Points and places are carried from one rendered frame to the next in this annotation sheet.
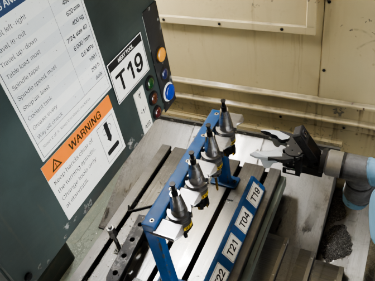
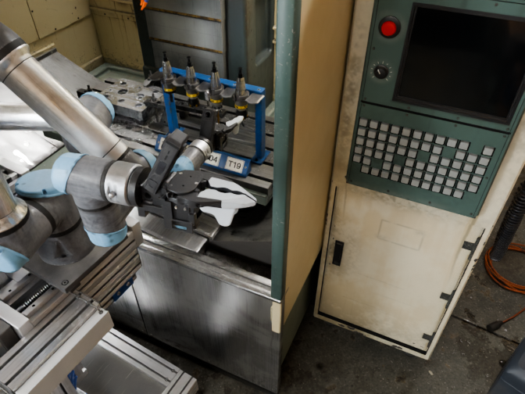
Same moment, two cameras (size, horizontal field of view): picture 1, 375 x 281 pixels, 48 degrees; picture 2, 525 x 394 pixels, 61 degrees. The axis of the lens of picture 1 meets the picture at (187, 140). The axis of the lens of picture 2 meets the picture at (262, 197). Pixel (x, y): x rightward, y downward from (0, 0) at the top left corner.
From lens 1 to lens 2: 186 cm
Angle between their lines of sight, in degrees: 59
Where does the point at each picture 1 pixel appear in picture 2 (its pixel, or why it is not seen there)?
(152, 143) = not seen: hidden behind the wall
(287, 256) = (210, 219)
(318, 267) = (198, 238)
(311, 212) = (245, 232)
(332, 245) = (224, 259)
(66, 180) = not seen: outside the picture
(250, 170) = (270, 171)
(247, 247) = not seen: hidden behind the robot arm
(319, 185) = (267, 234)
